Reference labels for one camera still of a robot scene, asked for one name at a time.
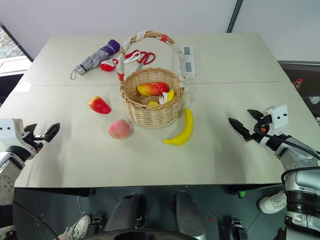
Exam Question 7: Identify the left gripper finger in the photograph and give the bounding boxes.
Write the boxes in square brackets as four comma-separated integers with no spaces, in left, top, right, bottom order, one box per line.
[23,123,38,134]
[43,121,61,144]

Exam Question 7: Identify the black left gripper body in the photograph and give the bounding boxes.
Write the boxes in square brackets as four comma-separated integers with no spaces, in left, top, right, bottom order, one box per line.
[22,130,50,154]

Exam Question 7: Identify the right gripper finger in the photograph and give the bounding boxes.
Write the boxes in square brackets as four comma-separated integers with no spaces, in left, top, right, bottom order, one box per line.
[228,117,252,142]
[246,108,265,121]

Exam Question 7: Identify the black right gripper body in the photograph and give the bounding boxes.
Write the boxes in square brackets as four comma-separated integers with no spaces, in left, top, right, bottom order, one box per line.
[243,114,273,143]

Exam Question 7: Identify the long yellow banana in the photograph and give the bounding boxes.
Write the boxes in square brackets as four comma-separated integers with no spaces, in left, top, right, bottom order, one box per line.
[163,107,195,146]

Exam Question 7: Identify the bottle with red cap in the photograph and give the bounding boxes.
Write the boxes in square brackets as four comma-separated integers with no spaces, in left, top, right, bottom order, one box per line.
[290,78,304,92]

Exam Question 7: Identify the small red yellow mango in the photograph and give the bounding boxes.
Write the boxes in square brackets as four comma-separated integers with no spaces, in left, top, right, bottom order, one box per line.
[88,96,112,115]

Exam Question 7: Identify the pink peach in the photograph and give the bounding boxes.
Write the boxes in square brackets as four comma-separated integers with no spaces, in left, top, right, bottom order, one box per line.
[108,119,132,139]

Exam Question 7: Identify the white sneaker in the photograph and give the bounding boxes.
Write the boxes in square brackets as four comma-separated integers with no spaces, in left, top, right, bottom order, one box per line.
[58,214,92,240]
[258,190,288,214]

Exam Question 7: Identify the small yellow banana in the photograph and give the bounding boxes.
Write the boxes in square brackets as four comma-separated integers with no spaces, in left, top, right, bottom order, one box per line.
[147,89,176,110]

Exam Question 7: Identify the white power strip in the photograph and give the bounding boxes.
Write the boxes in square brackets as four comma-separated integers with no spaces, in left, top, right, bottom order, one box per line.
[177,45,197,80]

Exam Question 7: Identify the red white round object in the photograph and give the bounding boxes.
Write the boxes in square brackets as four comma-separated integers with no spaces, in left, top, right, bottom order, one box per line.
[99,59,118,73]

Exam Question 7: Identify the grey purple folded umbrella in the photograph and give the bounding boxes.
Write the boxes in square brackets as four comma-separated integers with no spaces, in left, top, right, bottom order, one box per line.
[70,39,121,81]

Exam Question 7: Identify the large red yellow mango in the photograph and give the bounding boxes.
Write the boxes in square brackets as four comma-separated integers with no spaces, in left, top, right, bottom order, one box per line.
[136,81,171,97]

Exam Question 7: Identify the black table caster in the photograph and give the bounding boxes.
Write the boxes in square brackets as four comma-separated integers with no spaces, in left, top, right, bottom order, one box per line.
[222,215,249,240]
[89,212,107,232]

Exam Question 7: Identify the dark rounded robot leg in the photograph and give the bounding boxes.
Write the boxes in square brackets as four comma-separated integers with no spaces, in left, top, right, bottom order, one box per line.
[103,193,146,232]
[174,190,206,239]

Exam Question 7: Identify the black ceiling pillar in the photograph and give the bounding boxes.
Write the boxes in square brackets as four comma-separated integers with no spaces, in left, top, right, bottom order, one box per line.
[225,0,244,34]

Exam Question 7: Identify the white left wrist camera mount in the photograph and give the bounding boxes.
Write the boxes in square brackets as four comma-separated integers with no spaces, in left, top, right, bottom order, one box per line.
[0,118,39,161]

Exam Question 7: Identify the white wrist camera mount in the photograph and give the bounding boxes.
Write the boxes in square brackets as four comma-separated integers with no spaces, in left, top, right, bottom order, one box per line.
[262,104,289,132]
[0,118,39,161]

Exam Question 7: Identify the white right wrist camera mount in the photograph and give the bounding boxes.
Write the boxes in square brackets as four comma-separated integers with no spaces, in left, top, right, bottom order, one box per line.
[262,104,289,132]

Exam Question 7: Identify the black window frame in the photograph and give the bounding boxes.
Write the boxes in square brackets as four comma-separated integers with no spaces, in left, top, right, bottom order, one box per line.
[0,22,35,63]

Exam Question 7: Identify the wicker basket with taped handle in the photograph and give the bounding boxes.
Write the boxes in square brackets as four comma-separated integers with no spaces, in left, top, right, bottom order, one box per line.
[116,29,192,130]

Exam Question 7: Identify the red handled scissors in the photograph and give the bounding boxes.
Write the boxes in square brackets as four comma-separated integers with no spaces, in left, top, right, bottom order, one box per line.
[123,49,157,74]

